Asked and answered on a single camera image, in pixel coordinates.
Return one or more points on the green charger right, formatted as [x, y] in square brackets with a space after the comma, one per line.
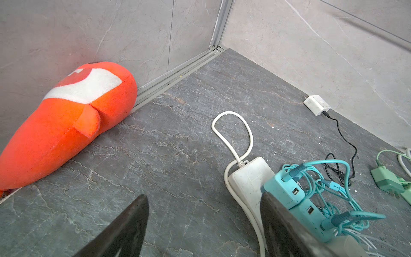
[407, 193]

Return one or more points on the white square charger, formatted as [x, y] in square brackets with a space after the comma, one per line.
[316, 104]

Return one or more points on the teal charger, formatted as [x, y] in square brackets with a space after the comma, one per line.
[289, 193]
[311, 218]

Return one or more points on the white multicolour power strip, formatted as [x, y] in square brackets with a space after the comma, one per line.
[245, 184]

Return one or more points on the green charger left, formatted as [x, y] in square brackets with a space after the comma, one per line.
[387, 181]

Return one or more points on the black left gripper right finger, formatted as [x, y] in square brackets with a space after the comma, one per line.
[285, 236]

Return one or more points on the green charger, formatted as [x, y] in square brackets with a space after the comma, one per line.
[387, 181]
[407, 193]

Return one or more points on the red plush toy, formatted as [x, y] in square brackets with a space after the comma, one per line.
[88, 102]

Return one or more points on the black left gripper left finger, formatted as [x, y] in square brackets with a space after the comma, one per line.
[124, 237]

